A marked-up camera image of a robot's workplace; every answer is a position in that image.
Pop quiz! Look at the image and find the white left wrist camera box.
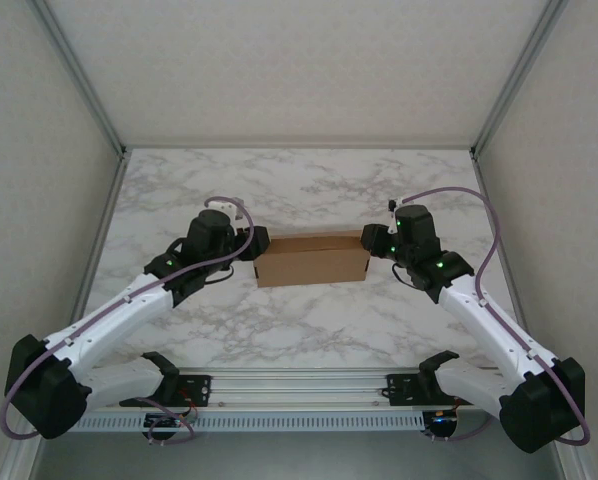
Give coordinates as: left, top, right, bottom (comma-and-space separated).
217, 197, 248, 222

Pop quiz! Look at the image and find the aluminium back rail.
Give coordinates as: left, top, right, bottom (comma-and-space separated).
123, 143, 475, 151

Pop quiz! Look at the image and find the thin black right camera cable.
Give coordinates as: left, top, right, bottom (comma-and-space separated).
390, 262, 416, 290

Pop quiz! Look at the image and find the left controller board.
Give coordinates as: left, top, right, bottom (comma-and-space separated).
143, 412, 188, 431

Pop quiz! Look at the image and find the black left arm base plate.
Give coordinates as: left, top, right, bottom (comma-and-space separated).
119, 374, 213, 407

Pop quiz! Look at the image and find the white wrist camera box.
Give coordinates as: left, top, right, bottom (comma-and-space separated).
217, 197, 248, 222
387, 197, 406, 236

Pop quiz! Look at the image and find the aluminium side rail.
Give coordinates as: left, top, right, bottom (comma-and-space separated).
471, 148, 530, 341
71, 148, 133, 331

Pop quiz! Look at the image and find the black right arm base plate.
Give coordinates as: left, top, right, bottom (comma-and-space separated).
386, 372, 479, 406

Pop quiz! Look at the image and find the controller board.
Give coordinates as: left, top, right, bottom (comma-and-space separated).
143, 412, 188, 431
425, 409, 461, 435

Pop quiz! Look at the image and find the slotted grey cable duct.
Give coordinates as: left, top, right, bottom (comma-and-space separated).
71, 412, 425, 432

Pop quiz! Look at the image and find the thin black camera cable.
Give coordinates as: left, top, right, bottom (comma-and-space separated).
390, 262, 416, 290
203, 263, 236, 284

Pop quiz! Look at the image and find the aluminium lower frame leg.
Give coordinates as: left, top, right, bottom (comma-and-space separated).
551, 444, 596, 480
0, 434, 45, 480

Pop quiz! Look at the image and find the aluminium front rail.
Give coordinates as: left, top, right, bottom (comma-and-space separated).
78, 368, 505, 412

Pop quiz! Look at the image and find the right controller board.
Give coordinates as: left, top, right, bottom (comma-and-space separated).
425, 409, 461, 435

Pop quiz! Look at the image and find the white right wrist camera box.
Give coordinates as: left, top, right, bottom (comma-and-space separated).
387, 197, 406, 236

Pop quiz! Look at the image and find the thin black left camera cable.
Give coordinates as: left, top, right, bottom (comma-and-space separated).
203, 263, 236, 284

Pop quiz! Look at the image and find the aluminium frame post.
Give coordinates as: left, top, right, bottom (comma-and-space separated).
26, 0, 129, 157
470, 0, 571, 159

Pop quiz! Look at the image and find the brown cardboard box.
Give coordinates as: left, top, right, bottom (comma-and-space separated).
253, 229, 371, 289

